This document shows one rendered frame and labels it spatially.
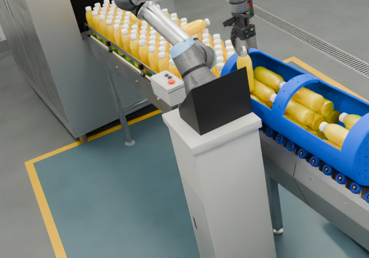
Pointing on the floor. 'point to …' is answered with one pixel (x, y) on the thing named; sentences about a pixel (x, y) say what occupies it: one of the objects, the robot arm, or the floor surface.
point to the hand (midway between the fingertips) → (242, 51)
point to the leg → (274, 205)
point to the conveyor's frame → (133, 79)
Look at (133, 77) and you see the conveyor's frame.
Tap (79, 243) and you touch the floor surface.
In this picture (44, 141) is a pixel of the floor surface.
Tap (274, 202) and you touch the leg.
